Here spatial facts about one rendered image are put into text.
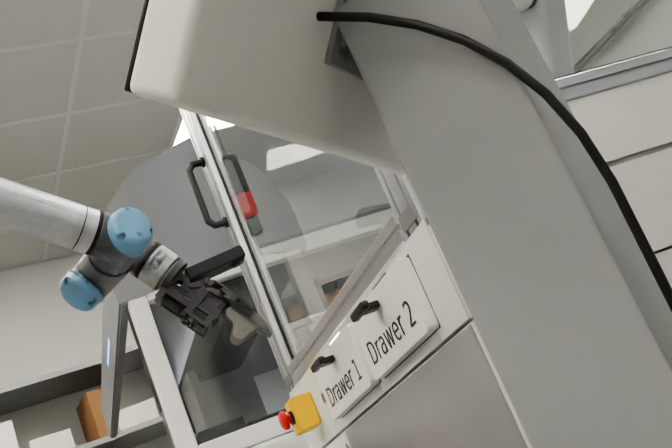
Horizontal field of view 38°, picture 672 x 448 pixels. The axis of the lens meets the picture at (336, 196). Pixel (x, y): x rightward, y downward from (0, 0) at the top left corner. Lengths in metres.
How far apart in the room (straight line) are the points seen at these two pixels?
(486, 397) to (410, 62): 0.61
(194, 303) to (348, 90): 0.91
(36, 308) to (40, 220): 4.60
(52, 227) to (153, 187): 1.17
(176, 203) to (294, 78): 1.92
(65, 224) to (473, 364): 0.68
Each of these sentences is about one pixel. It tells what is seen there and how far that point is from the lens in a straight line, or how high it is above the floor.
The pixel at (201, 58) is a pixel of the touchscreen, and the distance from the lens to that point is 0.72.
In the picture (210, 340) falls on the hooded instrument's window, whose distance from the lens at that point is 2.62.
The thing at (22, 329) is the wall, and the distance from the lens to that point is 6.14.
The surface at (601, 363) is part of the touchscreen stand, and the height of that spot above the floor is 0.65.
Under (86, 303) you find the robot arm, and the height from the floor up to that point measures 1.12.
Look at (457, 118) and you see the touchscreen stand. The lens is 0.79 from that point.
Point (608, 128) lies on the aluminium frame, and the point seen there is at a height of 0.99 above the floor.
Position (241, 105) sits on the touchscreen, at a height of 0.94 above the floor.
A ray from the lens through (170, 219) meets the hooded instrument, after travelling 2.70.
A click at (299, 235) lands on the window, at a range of 1.87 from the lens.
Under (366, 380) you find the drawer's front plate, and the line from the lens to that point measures 1.66.
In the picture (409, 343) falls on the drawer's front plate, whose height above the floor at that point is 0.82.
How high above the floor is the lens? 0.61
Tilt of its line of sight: 18 degrees up
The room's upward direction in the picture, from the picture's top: 23 degrees counter-clockwise
